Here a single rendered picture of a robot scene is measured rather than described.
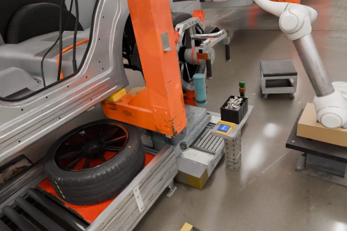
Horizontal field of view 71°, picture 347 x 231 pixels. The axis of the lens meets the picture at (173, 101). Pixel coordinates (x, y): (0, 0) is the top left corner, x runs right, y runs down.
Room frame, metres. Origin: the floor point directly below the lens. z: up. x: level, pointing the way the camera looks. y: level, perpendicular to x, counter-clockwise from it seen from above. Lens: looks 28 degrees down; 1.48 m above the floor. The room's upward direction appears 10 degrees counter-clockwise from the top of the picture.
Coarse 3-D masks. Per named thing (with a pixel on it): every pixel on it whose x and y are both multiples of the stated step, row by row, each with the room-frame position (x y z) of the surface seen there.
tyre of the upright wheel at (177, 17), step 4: (172, 12) 2.01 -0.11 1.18; (176, 12) 1.98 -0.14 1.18; (180, 12) 1.94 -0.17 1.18; (184, 12) 1.98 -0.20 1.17; (172, 16) 1.87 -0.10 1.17; (176, 16) 1.87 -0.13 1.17; (180, 16) 1.91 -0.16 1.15; (184, 16) 1.95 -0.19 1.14; (188, 16) 2.00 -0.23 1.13; (172, 20) 1.83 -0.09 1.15; (176, 20) 1.86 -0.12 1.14; (180, 20) 1.90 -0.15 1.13; (184, 20) 1.95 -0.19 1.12; (172, 24) 1.82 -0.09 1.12; (176, 24) 1.86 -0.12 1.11; (200, 40) 2.12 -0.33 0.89; (140, 64) 1.79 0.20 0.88; (140, 68) 1.79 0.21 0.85; (196, 72) 2.03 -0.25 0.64; (184, 92) 1.84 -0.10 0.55
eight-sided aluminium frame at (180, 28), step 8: (184, 24) 1.79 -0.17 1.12; (192, 24) 1.88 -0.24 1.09; (200, 24) 1.98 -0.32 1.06; (200, 32) 2.05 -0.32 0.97; (176, 48) 1.68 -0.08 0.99; (200, 72) 2.00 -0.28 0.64; (184, 80) 1.71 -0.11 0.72; (192, 80) 1.90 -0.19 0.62; (184, 88) 1.78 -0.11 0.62; (192, 88) 1.78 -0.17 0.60
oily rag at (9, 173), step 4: (16, 168) 1.88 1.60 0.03; (20, 168) 1.88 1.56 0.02; (24, 168) 1.86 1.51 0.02; (8, 172) 1.84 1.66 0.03; (12, 172) 1.84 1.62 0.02; (16, 172) 1.82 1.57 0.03; (20, 172) 1.81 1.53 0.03; (8, 176) 1.79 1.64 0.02; (12, 176) 1.78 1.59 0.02; (4, 180) 1.75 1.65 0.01
